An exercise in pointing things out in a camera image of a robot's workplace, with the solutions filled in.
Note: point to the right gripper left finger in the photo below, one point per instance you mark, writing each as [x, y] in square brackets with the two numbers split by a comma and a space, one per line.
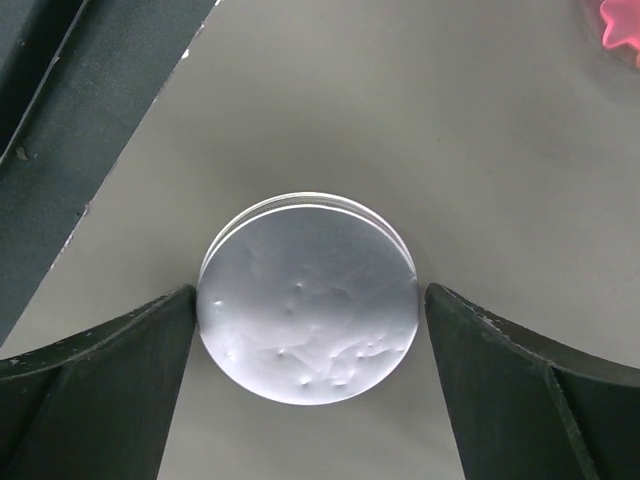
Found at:
[98, 404]

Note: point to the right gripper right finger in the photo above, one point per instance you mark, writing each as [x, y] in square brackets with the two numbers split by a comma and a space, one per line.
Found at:
[524, 406]

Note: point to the clear round jar lid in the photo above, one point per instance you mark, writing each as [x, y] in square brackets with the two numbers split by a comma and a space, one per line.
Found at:
[308, 299]

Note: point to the clear round jar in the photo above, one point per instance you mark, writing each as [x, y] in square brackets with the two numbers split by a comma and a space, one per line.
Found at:
[612, 27]

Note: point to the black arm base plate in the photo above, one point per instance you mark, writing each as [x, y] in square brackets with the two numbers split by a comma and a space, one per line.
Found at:
[77, 78]

